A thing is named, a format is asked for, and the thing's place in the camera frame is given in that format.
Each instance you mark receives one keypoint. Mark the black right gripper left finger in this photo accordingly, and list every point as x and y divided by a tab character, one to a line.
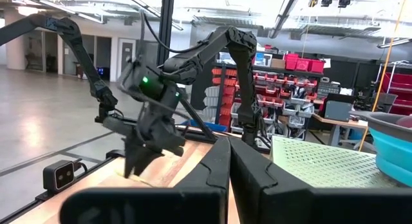
180	201

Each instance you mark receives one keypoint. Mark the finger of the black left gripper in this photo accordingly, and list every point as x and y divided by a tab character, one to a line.
149	156
130	156

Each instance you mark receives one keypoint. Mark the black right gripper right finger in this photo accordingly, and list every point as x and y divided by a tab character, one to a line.
289	201

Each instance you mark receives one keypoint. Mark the red orange mango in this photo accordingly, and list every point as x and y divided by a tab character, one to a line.
405	121

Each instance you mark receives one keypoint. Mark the black jointed background arm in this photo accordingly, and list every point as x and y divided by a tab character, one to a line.
83	66

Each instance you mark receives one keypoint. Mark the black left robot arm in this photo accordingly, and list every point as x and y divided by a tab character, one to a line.
238	72

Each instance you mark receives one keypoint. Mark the green perforated metal riser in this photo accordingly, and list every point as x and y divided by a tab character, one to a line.
322	163

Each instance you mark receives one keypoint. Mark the gray door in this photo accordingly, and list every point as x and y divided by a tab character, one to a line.
126	58

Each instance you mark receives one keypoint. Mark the blue bin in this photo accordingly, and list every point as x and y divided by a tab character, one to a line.
212	125

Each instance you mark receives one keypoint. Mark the wooden desk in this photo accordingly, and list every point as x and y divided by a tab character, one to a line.
338	124

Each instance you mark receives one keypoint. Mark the gray equipment box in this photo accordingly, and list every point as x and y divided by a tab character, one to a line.
338	110

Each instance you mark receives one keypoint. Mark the shelving with red bins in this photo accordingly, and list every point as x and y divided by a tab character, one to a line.
283	92

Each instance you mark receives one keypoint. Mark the blue collapsible bowl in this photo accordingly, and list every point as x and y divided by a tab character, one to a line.
392	146

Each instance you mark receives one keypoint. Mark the red storage bin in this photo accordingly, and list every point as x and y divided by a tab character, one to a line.
291	63
303	64
317	66

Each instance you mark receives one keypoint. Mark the red metal rack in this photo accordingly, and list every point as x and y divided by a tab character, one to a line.
397	89

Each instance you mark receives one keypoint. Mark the black table-level camera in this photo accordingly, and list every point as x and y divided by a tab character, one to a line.
59	175

